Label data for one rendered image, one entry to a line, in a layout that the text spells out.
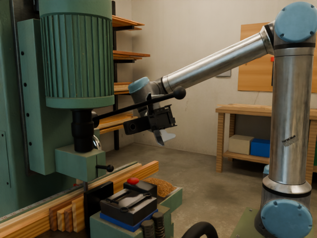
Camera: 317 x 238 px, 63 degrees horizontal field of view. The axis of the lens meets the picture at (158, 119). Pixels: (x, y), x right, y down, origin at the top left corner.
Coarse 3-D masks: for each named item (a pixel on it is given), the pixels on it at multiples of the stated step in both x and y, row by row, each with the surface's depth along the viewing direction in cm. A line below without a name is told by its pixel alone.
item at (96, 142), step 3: (93, 135) 88; (93, 138) 87; (96, 138) 88; (93, 141) 87; (96, 141) 87; (99, 141) 88; (93, 144) 87; (96, 144) 87; (99, 144) 87; (93, 147) 87; (96, 147) 86; (99, 147) 87
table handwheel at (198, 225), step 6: (198, 222) 59; (204, 222) 60; (192, 228) 56; (198, 228) 56; (204, 228) 58; (210, 228) 61; (186, 234) 54; (192, 234) 54; (198, 234) 55; (210, 234) 62; (216, 234) 64
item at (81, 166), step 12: (72, 144) 79; (60, 156) 73; (72, 156) 70; (84, 156) 68; (96, 156) 70; (60, 168) 74; (72, 168) 71; (84, 168) 68; (96, 168) 70; (84, 180) 68
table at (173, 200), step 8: (176, 192) 85; (160, 200) 79; (168, 200) 81; (176, 200) 85; (176, 208) 86; (48, 232) 63; (56, 232) 63; (64, 232) 63; (72, 232) 63; (80, 232) 63; (88, 232) 63
